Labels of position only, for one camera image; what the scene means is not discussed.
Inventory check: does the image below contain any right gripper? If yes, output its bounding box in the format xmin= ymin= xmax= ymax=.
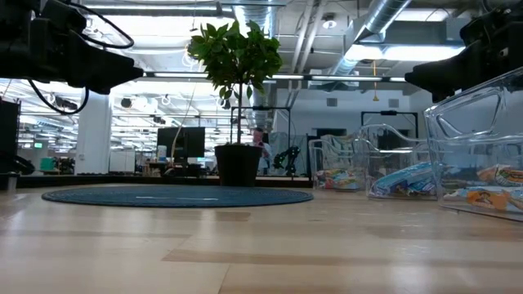
xmin=404 ymin=3 xmax=523 ymax=104

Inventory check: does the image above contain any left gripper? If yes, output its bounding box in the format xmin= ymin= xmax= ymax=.
xmin=0 ymin=0 xmax=145 ymax=96

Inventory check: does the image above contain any light blue granola bar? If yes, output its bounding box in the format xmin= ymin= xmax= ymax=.
xmin=378 ymin=160 xmax=437 ymax=187
xmin=369 ymin=179 xmax=437 ymax=200

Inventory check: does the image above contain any multicoloured granola bar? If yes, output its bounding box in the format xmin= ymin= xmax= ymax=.
xmin=313 ymin=168 xmax=365 ymax=192

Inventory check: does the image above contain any white column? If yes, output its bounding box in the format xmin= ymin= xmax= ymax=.
xmin=74 ymin=91 xmax=113 ymax=176

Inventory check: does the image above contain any large clear plastic bin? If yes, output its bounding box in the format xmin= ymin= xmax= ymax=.
xmin=423 ymin=67 xmax=523 ymax=224

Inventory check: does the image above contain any white cabinet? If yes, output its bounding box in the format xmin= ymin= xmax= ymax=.
xmin=108 ymin=149 xmax=136 ymax=173

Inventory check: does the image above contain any ceiling light strip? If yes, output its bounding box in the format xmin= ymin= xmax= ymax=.
xmin=142 ymin=69 xmax=409 ymax=84

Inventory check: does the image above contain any black monitor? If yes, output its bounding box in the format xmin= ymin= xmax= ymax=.
xmin=156 ymin=126 xmax=206 ymax=161

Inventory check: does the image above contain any black panel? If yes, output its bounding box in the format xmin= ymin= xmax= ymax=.
xmin=0 ymin=99 xmax=21 ymax=191

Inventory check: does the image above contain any green plant in black pot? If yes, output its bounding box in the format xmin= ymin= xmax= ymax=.
xmin=186 ymin=19 xmax=284 ymax=188

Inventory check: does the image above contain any person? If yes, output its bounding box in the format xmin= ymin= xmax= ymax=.
xmin=252 ymin=127 xmax=274 ymax=175

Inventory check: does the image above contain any round dark blue mat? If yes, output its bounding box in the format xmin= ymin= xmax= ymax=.
xmin=40 ymin=184 xmax=315 ymax=209

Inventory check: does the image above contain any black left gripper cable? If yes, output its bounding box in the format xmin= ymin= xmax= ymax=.
xmin=60 ymin=0 xmax=136 ymax=50

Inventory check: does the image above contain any black stand frame with lamp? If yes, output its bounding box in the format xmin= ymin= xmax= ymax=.
xmin=360 ymin=109 xmax=419 ymax=140

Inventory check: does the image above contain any yellow hanging cord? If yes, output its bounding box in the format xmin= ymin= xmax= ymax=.
xmin=370 ymin=60 xmax=379 ymax=103

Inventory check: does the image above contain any silver air duct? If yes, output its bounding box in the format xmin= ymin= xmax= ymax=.
xmin=333 ymin=0 xmax=413 ymax=77

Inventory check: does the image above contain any black metal table frame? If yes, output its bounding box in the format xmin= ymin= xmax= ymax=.
xmin=16 ymin=174 xmax=315 ymax=189

